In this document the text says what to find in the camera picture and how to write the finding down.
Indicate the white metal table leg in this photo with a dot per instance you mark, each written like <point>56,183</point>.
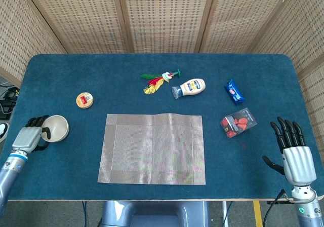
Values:
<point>225,214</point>

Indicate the blue felt table cover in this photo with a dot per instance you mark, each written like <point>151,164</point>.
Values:
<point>76,161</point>

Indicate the grey-blue robot torso base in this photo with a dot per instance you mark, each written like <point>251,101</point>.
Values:
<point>154,213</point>

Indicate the white shoe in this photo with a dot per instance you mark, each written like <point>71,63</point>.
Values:
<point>3,132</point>

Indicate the round yellow tin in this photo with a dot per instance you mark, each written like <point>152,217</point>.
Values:
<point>84,100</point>

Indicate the woven grey placemat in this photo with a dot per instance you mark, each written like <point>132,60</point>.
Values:
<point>152,151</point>

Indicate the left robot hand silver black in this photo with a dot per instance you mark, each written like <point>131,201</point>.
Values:
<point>27,138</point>

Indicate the woven bamboo folding screen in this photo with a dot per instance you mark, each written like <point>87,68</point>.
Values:
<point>164,14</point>

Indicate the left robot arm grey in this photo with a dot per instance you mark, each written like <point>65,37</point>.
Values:
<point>8,176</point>

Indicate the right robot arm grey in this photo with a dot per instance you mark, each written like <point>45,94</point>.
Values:
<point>307,209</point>

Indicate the colourful feather shuttlecock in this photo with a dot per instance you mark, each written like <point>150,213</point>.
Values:
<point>155,83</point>

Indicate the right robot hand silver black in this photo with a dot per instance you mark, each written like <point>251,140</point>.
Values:
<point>298,163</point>

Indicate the white bowl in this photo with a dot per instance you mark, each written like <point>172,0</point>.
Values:
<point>58,128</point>

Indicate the clear box with red pieces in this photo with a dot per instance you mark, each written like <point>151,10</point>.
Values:
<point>238,123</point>

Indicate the mayonnaise squeeze bottle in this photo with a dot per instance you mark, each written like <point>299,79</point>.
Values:
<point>192,87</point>

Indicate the blue cookie packet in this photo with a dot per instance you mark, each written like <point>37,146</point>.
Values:
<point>234,92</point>

